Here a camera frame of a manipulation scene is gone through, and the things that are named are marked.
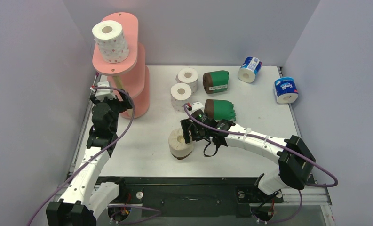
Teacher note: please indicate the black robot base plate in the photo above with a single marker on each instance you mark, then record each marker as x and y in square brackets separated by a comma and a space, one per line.
[192, 197]

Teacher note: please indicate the blue Tempo packaged roll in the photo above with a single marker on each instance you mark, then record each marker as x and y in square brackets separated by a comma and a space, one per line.
[285, 90]

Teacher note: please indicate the white dotted toilet roll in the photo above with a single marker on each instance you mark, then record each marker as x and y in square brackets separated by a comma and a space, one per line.
[110, 39]
[188, 76]
[180, 95]

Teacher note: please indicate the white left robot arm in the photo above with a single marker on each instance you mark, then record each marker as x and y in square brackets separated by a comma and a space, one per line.
[79, 205]

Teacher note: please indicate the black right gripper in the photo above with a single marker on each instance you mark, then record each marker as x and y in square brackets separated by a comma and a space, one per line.
[188, 130]

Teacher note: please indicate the green brown wrapped roll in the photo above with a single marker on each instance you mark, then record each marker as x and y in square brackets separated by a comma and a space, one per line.
[220, 109]
[216, 81]

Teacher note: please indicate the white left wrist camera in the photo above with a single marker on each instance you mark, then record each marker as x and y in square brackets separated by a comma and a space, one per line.
[102, 94]

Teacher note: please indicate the cream brown paper roll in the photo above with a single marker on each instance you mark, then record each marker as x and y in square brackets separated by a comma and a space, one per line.
[178, 146]

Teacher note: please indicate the blue white packaged roll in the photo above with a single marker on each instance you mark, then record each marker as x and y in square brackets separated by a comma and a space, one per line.
[249, 69]

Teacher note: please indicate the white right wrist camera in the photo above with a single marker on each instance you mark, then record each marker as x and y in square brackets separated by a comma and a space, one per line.
[192, 107]

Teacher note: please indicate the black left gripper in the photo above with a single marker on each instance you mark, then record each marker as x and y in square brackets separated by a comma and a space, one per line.
[123, 105]

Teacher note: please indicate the pink three-tier wooden shelf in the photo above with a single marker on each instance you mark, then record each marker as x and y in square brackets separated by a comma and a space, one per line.
[132, 74]

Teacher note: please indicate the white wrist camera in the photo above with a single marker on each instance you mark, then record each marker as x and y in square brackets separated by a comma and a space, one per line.
[102, 94]
[192, 107]

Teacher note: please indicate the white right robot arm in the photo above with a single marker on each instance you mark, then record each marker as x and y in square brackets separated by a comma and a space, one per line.
[292, 156]

